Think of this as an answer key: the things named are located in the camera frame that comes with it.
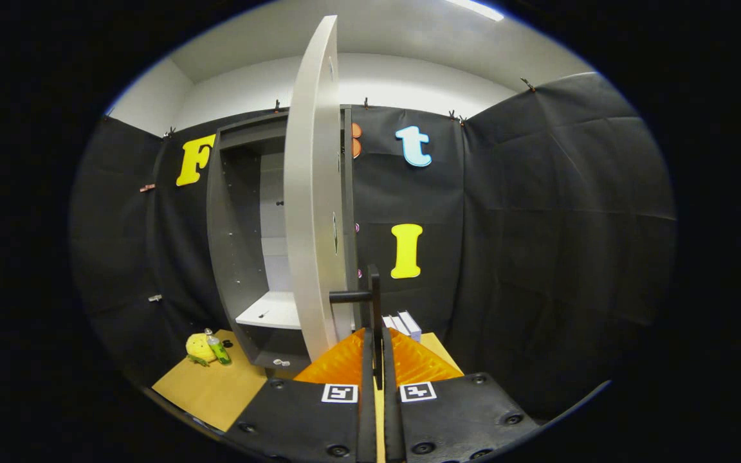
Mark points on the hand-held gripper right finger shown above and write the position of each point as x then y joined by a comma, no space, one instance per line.
391,418

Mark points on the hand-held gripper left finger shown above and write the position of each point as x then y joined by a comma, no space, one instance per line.
367,418

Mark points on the beige shoe cabinet door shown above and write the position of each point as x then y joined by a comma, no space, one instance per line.
309,193

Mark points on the dark grey shoe cabinet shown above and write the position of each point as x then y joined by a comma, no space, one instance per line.
235,225

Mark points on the white striped box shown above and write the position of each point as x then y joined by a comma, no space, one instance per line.
409,325

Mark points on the green bottle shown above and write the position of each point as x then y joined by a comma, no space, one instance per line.
218,350

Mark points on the yellow plush toy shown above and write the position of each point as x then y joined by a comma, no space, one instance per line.
198,348

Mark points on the black backdrop cloth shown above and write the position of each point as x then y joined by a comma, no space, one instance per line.
538,225

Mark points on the long ceiling light strip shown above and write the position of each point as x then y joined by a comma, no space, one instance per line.
473,9

